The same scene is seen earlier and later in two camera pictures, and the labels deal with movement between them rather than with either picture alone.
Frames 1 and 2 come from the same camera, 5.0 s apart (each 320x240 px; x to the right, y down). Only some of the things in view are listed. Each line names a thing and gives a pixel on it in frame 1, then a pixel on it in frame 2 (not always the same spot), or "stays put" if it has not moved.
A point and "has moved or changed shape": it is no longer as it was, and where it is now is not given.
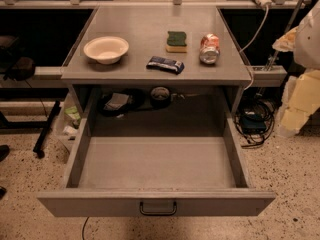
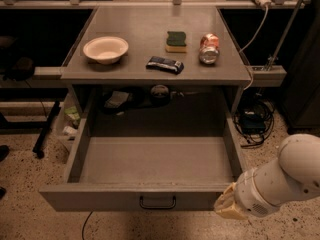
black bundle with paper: x=120 y=102 stays put
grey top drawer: x=112 y=176 has moved or changed shape
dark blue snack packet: x=163 y=64 stays put
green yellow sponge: x=176 y=42 stays put
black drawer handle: x=157 y=213 → x=157 y=207
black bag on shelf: x=23 y=70 stays put
